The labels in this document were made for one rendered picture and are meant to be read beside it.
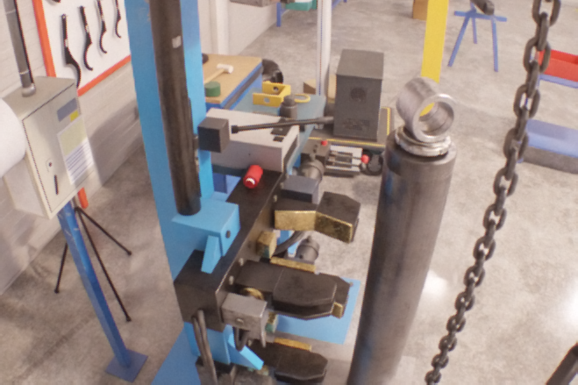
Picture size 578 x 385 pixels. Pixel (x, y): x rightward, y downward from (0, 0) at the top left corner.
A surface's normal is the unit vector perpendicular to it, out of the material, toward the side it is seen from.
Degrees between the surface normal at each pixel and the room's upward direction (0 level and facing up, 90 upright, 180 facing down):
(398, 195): 90
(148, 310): 0
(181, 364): 0
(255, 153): 90
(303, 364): 0
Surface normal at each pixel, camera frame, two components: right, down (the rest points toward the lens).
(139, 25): -0.29, 0.54
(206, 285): 0.00, -0.83
